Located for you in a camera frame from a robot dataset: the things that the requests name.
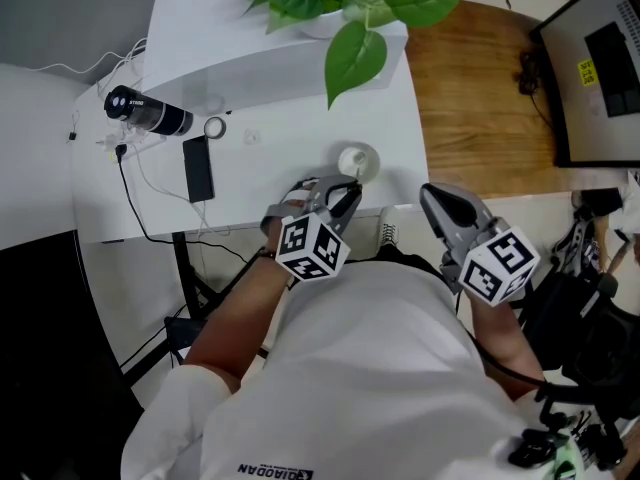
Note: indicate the white microwave oven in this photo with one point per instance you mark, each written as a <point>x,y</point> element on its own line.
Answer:
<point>240,33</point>

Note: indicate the person's right forearm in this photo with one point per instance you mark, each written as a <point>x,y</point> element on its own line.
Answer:
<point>505,343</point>

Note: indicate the grey cabinet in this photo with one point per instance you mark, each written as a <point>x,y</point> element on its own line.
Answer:
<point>65,8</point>

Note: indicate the black office chair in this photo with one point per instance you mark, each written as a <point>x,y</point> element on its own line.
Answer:
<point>590,328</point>

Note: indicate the tape roll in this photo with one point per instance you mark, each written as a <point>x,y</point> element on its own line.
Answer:
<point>207,127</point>

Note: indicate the white power strip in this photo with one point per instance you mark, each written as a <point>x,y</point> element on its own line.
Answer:
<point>145,143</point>

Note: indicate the black desk controller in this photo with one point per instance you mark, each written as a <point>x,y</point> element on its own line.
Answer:
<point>112,241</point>

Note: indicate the person's white shirt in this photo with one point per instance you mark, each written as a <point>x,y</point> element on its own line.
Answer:
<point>370,368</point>

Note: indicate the white mug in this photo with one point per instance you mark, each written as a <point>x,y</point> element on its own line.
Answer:
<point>367,160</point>

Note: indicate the small white cap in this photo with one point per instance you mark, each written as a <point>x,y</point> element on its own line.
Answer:
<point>251,137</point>

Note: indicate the black clip-on device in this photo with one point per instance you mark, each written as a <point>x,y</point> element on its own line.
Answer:
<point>535,448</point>

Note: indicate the black binder clip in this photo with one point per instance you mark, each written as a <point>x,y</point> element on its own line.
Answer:
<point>73,136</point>

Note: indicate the person's right white shoe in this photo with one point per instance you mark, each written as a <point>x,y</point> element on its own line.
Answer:
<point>390,228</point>

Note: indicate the person's left forearm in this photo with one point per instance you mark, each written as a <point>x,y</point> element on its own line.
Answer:
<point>235,318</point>

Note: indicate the black blender bottle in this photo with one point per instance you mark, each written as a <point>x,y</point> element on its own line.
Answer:
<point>150,113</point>

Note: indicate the grey backed monitor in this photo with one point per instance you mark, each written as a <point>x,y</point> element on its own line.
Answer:
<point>570,93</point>

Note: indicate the person's left hand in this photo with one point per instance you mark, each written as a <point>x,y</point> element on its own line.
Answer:
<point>272,233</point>

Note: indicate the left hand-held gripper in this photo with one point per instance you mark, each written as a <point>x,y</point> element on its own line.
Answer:
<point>310,248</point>

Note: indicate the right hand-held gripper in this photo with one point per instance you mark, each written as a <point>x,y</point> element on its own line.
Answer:
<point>495,268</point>

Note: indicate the green potted plant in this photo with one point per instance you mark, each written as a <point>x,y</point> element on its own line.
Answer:
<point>355,58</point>

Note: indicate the black floor box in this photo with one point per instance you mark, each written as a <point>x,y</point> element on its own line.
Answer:
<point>187,333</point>

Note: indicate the black metal stand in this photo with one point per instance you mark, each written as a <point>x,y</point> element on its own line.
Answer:
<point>187,278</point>

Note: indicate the black smartphone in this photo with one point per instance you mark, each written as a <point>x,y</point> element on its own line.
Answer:
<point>198,170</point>

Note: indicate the large black screen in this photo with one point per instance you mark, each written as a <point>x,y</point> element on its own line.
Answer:
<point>40,343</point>

